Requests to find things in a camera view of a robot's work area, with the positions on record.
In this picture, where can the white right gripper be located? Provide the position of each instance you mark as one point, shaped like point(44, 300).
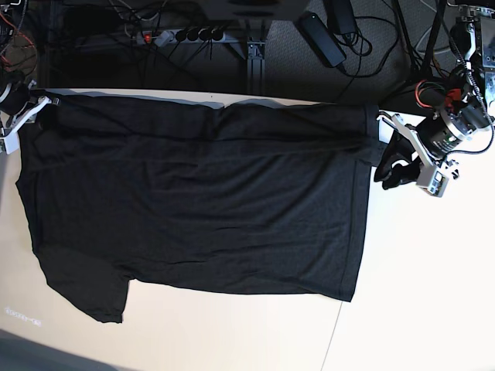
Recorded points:
point(21, 105)

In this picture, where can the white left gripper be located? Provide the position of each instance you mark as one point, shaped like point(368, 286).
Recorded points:
point(411, 148)

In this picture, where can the dark grey T-shirt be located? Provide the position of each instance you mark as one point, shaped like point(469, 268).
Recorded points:
point(242, 199)

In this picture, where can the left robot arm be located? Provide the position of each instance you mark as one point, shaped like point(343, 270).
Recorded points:
point(459, 105)

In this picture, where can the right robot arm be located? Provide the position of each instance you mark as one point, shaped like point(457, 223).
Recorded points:
point(13, 14)

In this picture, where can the black tripod stand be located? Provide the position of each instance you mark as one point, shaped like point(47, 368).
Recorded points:
point(413, 57)

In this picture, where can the grey power strip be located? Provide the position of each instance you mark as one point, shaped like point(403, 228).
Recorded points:
point(191, 35)

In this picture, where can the black power brick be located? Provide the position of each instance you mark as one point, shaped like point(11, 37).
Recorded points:
point(340, 17)
point(320, 40)

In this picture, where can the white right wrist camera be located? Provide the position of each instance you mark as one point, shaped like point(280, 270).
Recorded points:
point(9, 142)

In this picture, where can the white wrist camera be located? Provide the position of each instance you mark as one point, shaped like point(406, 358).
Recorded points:
point(9, 142)
point(434, 180)

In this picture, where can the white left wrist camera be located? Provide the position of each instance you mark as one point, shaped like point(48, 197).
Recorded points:
point(434, 180)

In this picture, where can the aluminium table frame post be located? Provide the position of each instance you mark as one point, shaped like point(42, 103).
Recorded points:
point(256, 31)

